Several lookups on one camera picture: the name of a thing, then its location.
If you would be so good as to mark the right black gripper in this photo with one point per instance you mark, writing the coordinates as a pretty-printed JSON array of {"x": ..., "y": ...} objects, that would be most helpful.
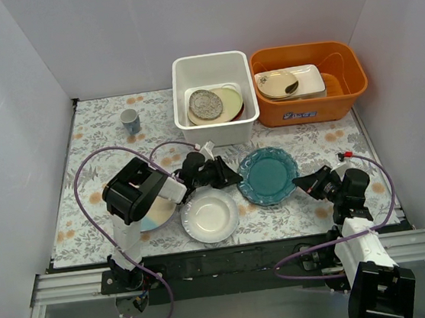
[{"x": 316, "y": 184}]

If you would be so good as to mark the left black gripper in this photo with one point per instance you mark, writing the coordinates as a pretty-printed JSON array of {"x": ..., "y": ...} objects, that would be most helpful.
[{"x": 218, "y": 171}]

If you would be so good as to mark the teal embossed plate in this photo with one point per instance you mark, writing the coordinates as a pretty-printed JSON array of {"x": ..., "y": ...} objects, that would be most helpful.
[{"x": 267, "y": 176}]

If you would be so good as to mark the red lacquer plate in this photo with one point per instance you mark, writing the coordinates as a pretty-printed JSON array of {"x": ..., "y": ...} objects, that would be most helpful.
[{"x": 239, "y": 113}]

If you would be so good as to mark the grey speckled small plate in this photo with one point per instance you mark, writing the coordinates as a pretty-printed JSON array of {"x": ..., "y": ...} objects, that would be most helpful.
[{"x": 205, "y": 104}]

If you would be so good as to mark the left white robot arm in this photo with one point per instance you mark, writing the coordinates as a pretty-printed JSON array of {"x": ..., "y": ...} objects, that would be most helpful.
[{"x": 133, "y": 192}]

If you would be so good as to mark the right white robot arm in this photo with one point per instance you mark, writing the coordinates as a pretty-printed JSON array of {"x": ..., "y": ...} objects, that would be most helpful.
[{"x": 380, "y": 288}]

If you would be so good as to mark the white plastic bin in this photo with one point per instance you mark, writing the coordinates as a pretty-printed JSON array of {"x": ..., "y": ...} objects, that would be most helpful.
[{"x": 214, "y": 70}]

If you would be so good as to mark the orange plastic bin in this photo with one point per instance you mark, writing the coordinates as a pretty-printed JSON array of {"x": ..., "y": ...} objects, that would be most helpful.
[{"x": 339, "y": 68}]

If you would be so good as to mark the floral table mat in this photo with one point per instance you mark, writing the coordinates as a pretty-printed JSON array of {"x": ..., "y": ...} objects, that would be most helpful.
[{"x": 100, "y": 146}]

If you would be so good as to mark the white scalloped plate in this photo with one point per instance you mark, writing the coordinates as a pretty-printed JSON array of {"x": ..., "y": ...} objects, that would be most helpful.
[{"x": 211, "y": 216}]

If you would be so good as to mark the beige and blue plate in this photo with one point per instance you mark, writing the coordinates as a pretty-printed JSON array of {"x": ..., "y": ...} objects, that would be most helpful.
[{"x": 159, "y": 214}]

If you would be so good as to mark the white rectangular dish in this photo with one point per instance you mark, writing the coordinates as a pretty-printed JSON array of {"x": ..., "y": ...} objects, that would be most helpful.
[{"x": 311, "y": 84}]

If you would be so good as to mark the cream plate with flower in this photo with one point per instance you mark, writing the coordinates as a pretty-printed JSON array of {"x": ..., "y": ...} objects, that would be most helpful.
[{"x": 276, "y": 84}]

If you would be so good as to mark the grey ceramic cup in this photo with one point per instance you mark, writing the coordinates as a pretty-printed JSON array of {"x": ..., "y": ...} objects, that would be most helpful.
[{"x": 131, "y": 121}]

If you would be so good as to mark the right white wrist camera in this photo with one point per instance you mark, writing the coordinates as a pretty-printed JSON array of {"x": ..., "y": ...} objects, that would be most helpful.
[{"x": 343, "y": 164}]

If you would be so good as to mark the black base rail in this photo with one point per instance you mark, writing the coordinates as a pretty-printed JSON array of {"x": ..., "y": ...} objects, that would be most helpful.
[{"x": 228, "y": 270}]

